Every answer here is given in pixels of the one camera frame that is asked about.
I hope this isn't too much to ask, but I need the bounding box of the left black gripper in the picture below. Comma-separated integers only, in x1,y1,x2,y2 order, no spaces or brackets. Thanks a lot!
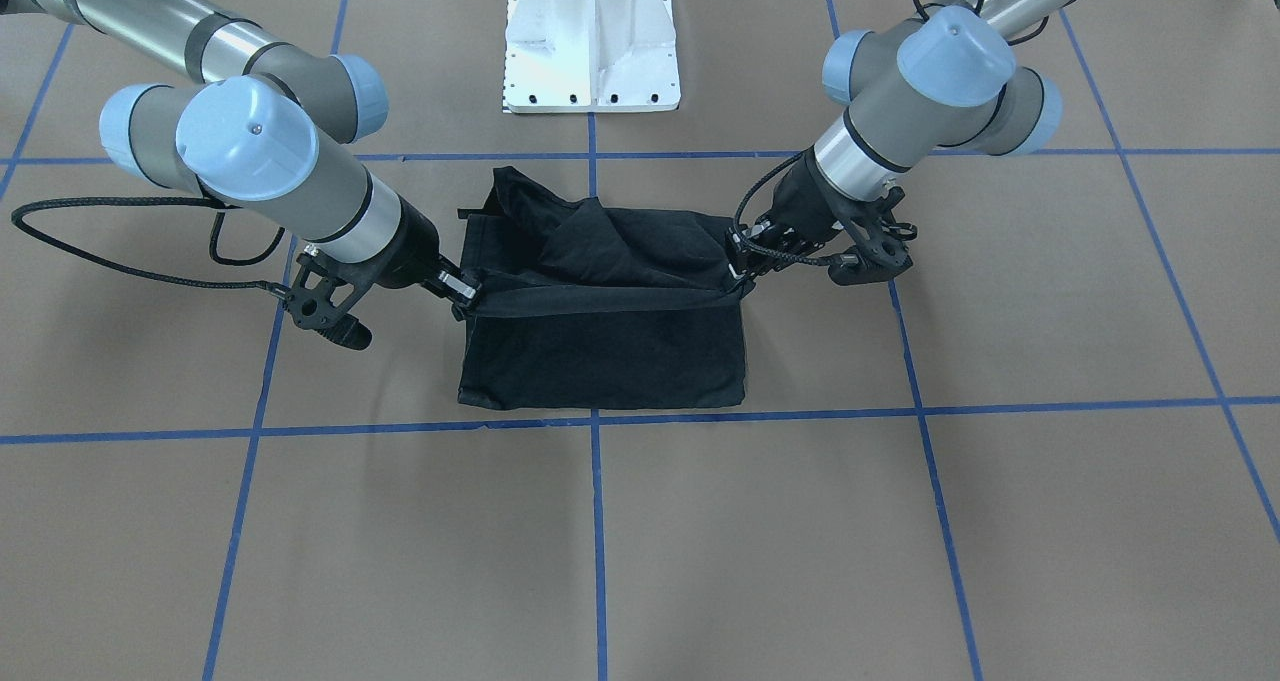
724,156,855,285

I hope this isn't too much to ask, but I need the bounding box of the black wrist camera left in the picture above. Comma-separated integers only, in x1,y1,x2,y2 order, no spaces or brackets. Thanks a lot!
828,184,918,285

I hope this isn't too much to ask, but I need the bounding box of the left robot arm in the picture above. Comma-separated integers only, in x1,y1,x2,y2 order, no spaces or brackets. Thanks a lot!
726,0,1079,285

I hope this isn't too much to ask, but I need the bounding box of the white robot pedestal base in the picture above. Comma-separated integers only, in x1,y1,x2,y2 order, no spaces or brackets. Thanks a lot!
502,0,682,113

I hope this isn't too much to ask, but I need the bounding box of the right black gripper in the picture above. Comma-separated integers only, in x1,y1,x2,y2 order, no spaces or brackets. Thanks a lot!
374,201,483,321

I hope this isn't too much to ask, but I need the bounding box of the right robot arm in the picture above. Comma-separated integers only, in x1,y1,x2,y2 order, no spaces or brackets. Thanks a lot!
3,0,479,347

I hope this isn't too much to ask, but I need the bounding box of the black t-shirt with logo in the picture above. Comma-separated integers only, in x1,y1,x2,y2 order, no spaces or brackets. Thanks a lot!
458,166,751,411

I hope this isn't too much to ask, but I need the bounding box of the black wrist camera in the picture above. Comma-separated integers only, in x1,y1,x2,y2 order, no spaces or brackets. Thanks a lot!
828,184,918,285
283,251,376,349

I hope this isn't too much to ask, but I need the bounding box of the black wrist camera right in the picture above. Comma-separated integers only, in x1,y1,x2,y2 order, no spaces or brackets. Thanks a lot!
283,251,376,349

